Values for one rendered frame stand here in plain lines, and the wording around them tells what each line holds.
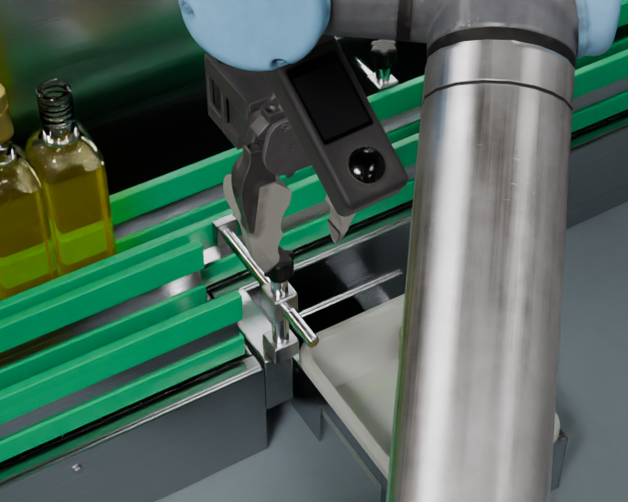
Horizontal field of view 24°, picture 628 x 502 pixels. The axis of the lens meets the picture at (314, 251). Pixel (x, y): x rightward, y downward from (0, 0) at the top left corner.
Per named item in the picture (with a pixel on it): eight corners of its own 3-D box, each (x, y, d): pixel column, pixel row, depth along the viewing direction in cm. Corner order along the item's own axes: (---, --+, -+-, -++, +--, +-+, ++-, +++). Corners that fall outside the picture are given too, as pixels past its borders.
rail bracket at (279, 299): (238, 272, 141) (233, 177, 132) (328, 387, 131) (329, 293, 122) (211, 284, 140) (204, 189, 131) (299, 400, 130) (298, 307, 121)
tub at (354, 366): (432, 335, 153) (436, 277, 147) (562, 485, 139) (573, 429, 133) (288, 400, 147) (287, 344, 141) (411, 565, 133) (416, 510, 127)
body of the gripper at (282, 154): (300, 88, 102) (299, -59, 93) (366, 157, 97) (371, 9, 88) (204, 124, 99) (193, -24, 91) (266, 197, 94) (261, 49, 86)
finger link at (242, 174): (278, 210, 100) (301, 107, 95) (291, 226, 99) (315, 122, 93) (218, 223, 97) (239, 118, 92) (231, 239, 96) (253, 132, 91)
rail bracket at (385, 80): (368, 111, 160) (371, 11, 150) (402, 145, 156) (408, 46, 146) (337, 123, 158) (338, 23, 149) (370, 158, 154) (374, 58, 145)
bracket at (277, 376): (251, 332, 145) (248, 284, 140) (299, 395, 139) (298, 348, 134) (219, 346, 144) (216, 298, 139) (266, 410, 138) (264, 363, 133)
